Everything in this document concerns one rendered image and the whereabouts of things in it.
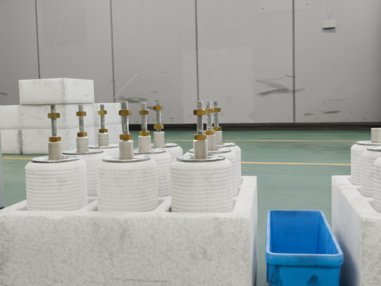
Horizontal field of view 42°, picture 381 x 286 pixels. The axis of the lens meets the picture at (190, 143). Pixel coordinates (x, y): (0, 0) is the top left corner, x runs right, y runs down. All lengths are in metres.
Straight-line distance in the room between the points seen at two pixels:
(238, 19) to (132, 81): 1.61
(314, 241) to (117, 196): 0.45
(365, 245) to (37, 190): 0.48
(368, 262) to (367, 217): 0.06
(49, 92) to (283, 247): 2.86
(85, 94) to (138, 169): 3.11
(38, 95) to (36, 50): 3.81
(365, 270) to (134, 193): 0.34
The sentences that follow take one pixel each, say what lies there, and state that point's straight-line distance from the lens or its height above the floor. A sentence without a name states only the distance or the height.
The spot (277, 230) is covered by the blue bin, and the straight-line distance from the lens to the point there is 1.03.
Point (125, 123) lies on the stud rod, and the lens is 0.78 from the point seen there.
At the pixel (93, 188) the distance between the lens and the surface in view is 0.90.
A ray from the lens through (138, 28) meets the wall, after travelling 6.68.
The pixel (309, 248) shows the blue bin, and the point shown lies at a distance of 1.04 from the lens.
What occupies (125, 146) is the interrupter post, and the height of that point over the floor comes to 0.27.
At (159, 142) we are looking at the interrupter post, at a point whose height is 0.26.
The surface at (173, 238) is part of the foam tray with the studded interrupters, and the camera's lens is 0.71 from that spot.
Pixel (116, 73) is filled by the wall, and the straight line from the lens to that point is 6.78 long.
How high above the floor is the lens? 0.34
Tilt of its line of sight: 4 degrees down
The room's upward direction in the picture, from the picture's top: 1 degrees counter-clockwise
